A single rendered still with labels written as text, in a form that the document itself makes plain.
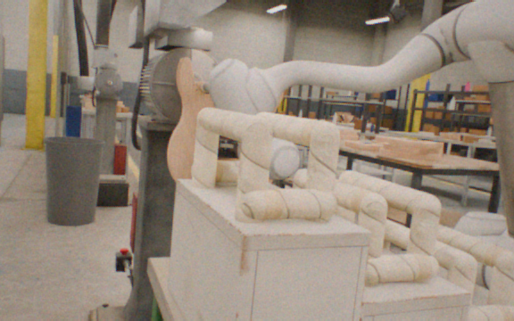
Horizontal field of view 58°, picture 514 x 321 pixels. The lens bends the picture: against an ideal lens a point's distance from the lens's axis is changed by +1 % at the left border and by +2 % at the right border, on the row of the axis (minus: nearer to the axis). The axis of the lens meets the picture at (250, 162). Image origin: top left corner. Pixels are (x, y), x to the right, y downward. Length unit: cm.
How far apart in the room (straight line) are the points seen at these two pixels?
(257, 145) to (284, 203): 7
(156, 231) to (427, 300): 130
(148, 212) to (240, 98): 85
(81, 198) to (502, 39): 364
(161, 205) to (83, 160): 245
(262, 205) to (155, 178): 127
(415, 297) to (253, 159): 25
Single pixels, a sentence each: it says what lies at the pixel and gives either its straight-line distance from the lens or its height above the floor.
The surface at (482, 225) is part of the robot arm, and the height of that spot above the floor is 95.
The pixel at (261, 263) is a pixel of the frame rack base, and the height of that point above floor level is 107.
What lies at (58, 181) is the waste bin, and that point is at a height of 39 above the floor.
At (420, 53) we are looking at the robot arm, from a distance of 120.
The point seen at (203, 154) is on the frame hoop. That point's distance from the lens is 62.
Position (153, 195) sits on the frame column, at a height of 84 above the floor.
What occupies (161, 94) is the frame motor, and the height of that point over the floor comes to 121.
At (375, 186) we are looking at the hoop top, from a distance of 68.
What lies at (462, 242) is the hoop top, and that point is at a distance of 79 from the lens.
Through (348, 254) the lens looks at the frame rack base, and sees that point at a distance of 50.
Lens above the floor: 123
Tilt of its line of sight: 8 degrees down
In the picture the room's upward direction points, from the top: 6 degrees clockwise
